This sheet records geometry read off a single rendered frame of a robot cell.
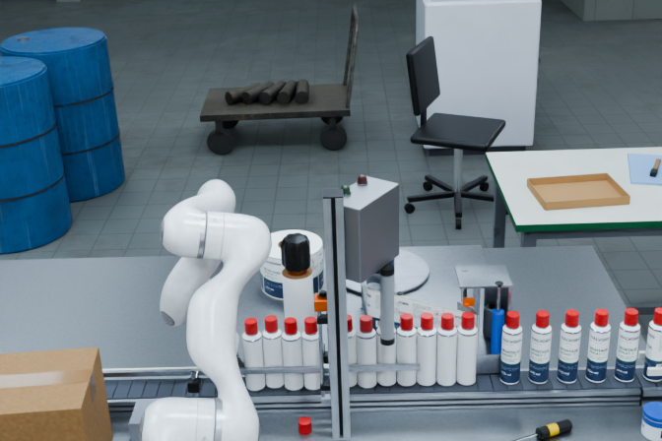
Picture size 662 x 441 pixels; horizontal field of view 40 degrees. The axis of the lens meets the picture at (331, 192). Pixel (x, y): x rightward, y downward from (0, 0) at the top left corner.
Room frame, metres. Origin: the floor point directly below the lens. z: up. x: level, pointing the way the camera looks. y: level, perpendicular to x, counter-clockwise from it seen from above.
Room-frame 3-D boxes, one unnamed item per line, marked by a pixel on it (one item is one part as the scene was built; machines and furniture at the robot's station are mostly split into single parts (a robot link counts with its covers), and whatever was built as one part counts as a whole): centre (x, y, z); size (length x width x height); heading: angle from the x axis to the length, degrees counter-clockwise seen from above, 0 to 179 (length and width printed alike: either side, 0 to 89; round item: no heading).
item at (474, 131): (4.94, -0.74, 0.49); 0.63 x 0.63 x 0.98
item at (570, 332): (1.97, -0.60, 0.98); 0.05 x 0.05 x 0.20
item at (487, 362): (2.07, -0.39, 1.01); 0.14 x 0.13 x 0.26; 89
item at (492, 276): (2.08, -0.39, 1.14); 0.14 x 0.11 x 0.01; 89
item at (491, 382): (1.99, 0.04, 0.86); 1.65 x 0.08 x 0.04; 89
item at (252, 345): (1.99, 0.22, 0.98); 0.05 x 0.05 x 0.20
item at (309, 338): (1.99, 0.06, 0.98); 0.05 x 0.05 x 0.20
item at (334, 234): (1.84, 0.00, 1.17); 0.04 x 0.04 x 0.67; 89
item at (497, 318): (2.03, -0.42, 0.98); 0.03 x 0.03 x 0.17
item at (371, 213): (1.90, -0.07, 1.38); 0.17 x 0.10 x 0.19; 144
